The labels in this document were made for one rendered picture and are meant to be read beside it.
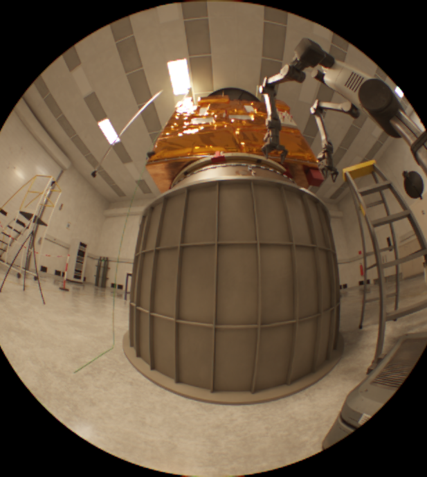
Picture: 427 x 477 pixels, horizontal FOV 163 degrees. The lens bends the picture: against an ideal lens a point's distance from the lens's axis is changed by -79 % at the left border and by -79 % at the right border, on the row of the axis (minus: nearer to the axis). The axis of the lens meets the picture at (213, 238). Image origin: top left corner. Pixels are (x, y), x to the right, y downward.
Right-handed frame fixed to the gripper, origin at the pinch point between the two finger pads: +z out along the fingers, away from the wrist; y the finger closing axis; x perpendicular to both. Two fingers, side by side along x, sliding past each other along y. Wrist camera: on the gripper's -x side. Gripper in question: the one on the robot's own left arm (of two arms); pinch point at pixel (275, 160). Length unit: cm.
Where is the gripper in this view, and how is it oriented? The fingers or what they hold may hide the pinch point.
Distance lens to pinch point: 88.2
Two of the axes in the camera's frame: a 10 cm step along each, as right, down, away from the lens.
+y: -9.9, -0.7, -1.0
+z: -0.9, 9.8, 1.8
